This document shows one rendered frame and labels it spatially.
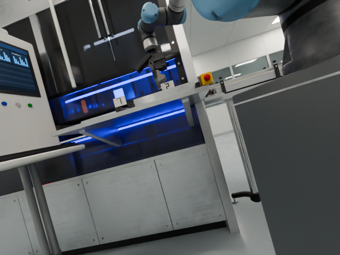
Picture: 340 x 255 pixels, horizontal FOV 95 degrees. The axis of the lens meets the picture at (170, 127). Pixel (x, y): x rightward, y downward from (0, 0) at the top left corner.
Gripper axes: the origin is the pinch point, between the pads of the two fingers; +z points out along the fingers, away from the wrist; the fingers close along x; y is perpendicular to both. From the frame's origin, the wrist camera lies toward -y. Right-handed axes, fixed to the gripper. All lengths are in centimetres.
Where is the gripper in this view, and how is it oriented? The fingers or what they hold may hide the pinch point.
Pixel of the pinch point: (158, 86)
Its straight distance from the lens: 87.0
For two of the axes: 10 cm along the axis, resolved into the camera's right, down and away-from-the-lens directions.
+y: 9.6, -2.7, -1.3
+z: 2.7, 9.6, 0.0
